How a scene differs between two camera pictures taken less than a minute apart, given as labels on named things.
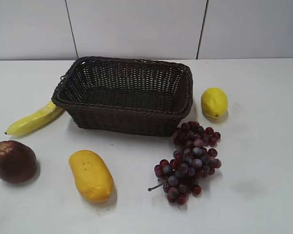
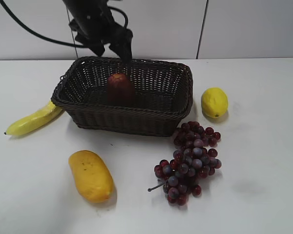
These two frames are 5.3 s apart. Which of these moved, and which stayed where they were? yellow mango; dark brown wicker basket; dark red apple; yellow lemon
Moved: dark red apple
Stayed: yellow mango; yellow lemon; dark brown wicker basket
